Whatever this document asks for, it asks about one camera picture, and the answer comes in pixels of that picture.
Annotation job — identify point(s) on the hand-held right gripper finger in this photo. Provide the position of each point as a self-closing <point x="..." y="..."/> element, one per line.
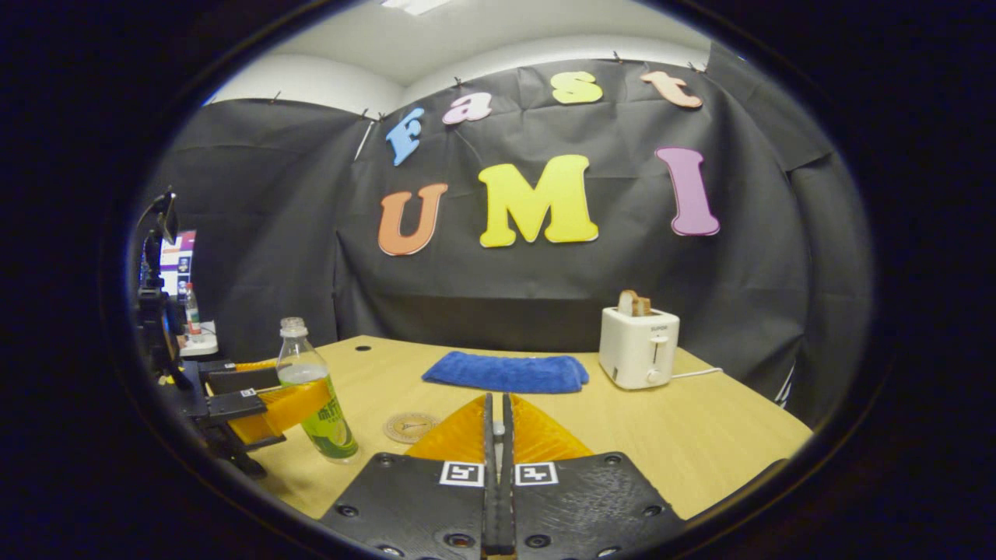
<point x="507" y="498"/>
<point x="489" y="498"/>

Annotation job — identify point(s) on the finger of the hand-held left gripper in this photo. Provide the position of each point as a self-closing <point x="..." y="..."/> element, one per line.
<point x="288" y="404"/>
<point x="241" y="379"/>

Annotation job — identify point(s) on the green label water bottle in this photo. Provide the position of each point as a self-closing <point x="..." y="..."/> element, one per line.
<point x="311" y="365"/>

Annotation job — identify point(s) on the white teacup lid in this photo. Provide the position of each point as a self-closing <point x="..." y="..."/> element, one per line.
<point x="498" y="430"/>

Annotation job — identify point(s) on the round brown coaster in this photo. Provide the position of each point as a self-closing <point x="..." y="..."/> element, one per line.
<point x="408" y="428"/>

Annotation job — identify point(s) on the small red label bottle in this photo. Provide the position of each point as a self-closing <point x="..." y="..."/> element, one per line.
<point x="192" y="311"/>

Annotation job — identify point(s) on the white side table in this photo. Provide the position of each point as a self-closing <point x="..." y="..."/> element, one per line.
<point x="202" y="348"/>

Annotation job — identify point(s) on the computer monitor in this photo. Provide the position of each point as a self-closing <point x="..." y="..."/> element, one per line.
<point x="179" y="260"/>

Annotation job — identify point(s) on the blue folded towel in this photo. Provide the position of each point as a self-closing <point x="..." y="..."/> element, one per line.
<point x="506" y="373"/>

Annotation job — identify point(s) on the white toaster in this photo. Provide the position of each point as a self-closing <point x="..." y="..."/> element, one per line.
<point x="634" y="350"/>

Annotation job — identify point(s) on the toasted bread slice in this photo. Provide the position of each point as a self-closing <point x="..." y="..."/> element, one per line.
<point x="632" y="303"/>

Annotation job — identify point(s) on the black backdrop cloth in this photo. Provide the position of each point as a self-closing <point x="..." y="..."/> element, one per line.
<point x="700" y="295"/>

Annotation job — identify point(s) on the black tripod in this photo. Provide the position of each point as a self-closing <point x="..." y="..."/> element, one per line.
<point x="786" y="389"/>

